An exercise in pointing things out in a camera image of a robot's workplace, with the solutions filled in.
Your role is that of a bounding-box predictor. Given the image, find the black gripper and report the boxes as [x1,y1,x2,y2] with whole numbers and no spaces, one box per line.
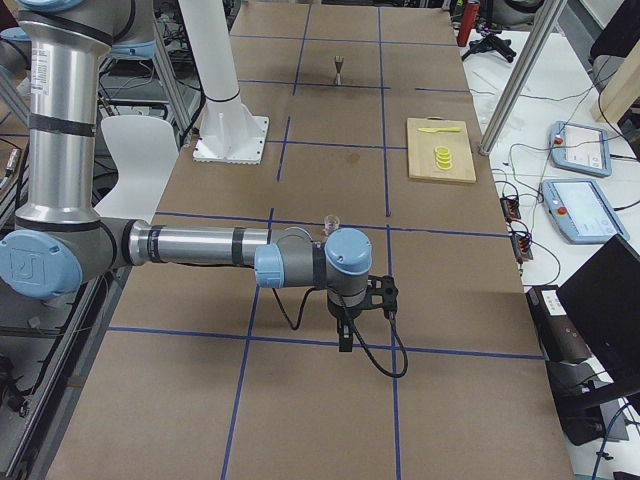
[327,288,364,353]

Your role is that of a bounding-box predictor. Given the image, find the small clear glass cup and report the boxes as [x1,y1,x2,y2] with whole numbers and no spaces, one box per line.
[323,214,341,236]

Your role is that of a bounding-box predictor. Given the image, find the steel double jigger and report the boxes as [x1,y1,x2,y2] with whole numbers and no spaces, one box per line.
[334,55,344,86]

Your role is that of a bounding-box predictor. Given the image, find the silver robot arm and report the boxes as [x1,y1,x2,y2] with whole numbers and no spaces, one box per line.
[1,1,372,351]

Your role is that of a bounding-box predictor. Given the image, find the wooden cutting board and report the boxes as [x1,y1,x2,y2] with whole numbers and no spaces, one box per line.
[406,118,476,183]

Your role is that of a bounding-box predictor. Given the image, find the yellow lemon slices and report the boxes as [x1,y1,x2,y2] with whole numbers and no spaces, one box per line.
[434,145,453,171]

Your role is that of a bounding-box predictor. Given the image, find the yellow plastic knife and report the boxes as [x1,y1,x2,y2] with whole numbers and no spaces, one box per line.
[417,127,462,134]

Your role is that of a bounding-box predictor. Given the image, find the black computer monitor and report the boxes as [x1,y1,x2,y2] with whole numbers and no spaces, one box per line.
[557,235,639,381]

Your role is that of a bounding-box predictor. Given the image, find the lower blue teach pendant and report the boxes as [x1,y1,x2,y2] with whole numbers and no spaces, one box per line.
[540,179,630,245]

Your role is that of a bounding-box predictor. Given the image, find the blue teach pendant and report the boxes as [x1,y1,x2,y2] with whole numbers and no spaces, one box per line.
[540,179,630,245]
[549,121,612,178]

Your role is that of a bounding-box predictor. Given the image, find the white plastic chair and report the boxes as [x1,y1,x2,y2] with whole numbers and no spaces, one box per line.
[95,115,179,222]

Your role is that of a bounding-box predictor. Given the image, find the upper blue teach pendant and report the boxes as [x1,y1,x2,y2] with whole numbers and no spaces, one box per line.
[549,121,612,178]

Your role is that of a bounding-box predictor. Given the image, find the red cylinder bottle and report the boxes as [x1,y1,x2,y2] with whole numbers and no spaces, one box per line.
[457,0,480,47]

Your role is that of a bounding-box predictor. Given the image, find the black braided cable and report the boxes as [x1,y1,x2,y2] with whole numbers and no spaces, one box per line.
[272,287,409,379]

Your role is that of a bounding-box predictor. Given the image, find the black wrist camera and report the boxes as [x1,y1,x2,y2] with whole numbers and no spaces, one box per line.
[360,275,399,320]

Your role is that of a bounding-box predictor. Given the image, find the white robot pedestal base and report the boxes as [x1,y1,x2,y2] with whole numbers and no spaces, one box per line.
[179,0,269,165]

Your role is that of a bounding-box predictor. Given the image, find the aluminium frame post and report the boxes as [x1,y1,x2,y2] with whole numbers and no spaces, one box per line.
[479,0,567,156]

